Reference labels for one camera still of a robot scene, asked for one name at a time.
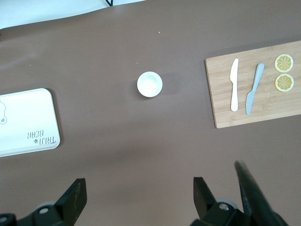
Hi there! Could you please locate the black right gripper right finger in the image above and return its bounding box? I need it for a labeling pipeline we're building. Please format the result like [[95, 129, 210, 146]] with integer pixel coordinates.
[[191, 176, 246, 226]]

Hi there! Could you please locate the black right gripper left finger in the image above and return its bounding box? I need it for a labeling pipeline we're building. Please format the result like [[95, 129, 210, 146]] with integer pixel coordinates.
[[16, 178, 87, 226]]

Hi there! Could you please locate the white IKEA cup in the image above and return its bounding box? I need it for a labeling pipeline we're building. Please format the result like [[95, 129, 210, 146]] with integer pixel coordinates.
[[137, 71, 164, 98]]

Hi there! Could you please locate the white bear print tray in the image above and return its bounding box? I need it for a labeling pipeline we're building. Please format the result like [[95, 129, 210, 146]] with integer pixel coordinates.
[[0, 88, 61, 158]]

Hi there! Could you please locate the brown leather table mat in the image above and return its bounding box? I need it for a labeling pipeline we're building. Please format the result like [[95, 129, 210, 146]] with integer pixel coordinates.
[[0, 0, 301, 226]]

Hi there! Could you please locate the bamboo cutting board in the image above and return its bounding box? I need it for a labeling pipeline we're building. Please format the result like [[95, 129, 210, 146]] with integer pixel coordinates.
[[205, 40, 301, 129]]

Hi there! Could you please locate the white plastic knife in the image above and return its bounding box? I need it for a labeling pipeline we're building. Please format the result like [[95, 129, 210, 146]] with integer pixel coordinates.
[[230, 58, 240, 112]]

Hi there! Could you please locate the grey plastic knife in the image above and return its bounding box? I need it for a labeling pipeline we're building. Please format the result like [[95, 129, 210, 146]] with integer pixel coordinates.
[[245, 62, 266, 116]]

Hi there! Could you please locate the yellow lemon slice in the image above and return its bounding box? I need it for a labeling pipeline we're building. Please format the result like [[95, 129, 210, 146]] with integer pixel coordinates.
[[274, 54, 294, 73], [275, 73, 295, 93]]

